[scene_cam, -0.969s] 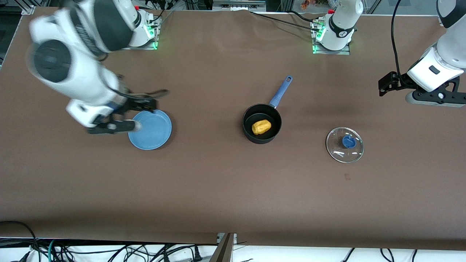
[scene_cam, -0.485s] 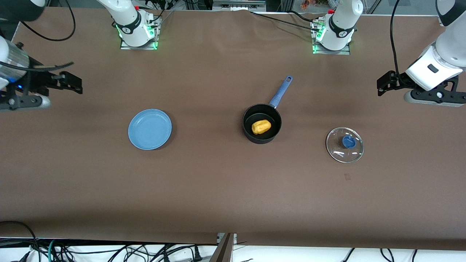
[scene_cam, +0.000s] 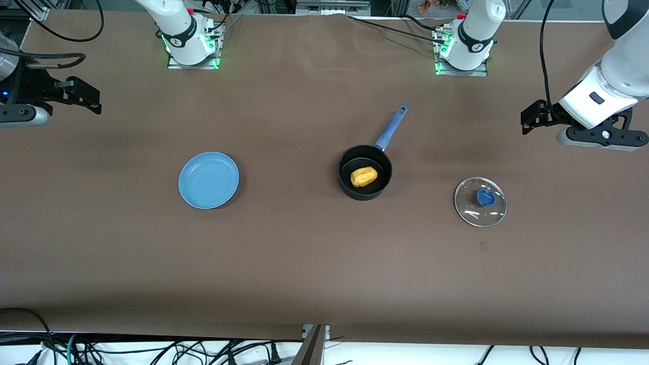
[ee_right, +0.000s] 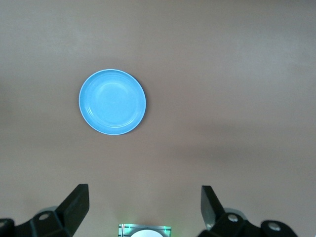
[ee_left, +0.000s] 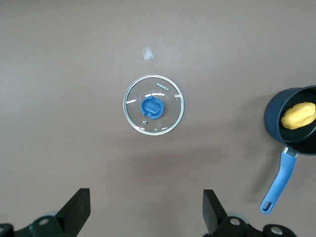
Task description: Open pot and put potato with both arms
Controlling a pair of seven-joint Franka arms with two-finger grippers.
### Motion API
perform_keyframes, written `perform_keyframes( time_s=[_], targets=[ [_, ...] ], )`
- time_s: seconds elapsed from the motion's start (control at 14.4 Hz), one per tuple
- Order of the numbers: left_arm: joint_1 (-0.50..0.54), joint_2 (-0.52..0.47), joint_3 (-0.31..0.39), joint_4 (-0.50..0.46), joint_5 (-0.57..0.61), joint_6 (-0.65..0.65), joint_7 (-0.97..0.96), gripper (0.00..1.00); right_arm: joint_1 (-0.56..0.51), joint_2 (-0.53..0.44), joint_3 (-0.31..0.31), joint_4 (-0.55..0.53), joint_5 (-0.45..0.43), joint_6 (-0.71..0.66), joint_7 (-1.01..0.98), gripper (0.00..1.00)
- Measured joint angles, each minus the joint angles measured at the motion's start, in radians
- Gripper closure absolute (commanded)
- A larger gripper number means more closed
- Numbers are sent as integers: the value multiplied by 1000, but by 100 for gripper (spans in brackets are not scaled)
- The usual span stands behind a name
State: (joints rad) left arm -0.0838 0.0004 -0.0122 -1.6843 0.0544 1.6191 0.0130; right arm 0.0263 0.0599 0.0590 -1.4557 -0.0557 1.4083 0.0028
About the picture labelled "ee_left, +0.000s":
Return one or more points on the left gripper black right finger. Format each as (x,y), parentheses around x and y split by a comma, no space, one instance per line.
(214,217)

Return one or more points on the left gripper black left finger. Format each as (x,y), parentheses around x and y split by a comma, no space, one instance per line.
(71,217)

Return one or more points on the yellow potato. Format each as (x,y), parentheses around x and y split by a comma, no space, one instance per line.
(298,116)

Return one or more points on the brown table cover sheet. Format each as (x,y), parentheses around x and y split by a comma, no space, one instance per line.
(74,98)

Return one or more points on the small clear tape piece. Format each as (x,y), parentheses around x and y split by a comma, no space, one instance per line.
(148,53)

